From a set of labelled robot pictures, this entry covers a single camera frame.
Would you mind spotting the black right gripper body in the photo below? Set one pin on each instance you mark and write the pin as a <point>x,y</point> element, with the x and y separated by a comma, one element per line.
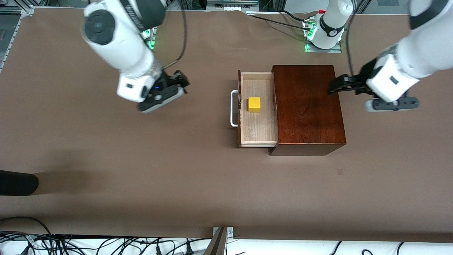
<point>173,78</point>

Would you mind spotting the yellow cube block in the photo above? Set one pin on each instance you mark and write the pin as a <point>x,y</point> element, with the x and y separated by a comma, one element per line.
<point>254,104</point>

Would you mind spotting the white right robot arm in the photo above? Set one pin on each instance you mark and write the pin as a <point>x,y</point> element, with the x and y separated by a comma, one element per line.
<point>120,49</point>

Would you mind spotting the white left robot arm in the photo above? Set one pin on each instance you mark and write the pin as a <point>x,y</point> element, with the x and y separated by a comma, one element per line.
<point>417,56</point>

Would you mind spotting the dark brown wooden cabinet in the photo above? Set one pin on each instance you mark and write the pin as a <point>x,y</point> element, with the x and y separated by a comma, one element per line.
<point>308,113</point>

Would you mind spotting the silver strip device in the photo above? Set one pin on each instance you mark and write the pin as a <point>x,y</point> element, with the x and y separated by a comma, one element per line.
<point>231,5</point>

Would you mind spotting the black cylinder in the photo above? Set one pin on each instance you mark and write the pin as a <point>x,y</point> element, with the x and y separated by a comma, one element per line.
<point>17,182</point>

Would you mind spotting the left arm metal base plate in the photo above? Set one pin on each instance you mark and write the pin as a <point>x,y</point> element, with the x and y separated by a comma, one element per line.
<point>324,50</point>

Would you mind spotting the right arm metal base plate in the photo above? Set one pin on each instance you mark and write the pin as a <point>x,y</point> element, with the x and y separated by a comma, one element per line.
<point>151,44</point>

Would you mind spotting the metal bracket plate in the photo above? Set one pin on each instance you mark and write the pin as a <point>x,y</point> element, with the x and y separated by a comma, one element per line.
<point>230,232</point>

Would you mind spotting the aluminium table edge rail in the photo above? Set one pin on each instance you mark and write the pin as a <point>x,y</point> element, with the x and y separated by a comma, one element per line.
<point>11,42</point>

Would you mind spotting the dark metal post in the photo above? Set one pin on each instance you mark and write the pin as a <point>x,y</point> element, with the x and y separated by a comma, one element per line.
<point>216,244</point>

